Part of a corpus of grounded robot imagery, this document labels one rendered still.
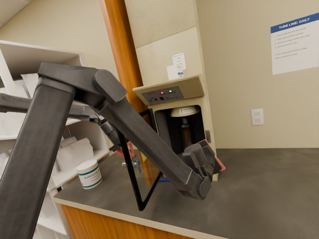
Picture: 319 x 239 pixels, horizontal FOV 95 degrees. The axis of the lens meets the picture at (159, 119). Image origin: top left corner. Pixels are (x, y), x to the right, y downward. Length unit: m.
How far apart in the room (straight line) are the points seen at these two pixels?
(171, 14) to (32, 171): 0.74
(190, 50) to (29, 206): 0.71
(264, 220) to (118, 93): 0.68
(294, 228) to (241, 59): 0.89
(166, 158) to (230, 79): 0.88
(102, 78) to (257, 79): 1.01
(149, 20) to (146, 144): 0.64
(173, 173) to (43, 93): 0.32
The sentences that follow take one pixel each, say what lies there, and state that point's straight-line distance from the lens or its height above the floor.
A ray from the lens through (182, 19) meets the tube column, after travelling 0.79.
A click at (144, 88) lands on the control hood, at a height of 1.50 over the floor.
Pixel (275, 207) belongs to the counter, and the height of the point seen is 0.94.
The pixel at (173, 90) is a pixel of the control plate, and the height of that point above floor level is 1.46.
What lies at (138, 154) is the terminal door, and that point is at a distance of 0.68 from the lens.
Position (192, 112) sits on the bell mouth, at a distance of 0.80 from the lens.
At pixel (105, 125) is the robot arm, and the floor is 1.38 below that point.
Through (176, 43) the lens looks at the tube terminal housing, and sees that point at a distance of 0.77.
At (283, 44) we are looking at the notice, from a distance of 1.20.
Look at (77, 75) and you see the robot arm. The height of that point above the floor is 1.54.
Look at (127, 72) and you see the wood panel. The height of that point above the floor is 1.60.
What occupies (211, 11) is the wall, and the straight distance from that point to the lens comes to 1.22.
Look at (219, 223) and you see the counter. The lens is 0.73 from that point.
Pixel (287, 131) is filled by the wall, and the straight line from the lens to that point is 1.28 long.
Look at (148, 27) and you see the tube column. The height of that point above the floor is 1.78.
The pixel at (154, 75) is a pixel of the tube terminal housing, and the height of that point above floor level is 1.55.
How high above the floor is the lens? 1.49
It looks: 12 degrees down
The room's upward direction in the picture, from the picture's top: 12 degrees counter-clockwise
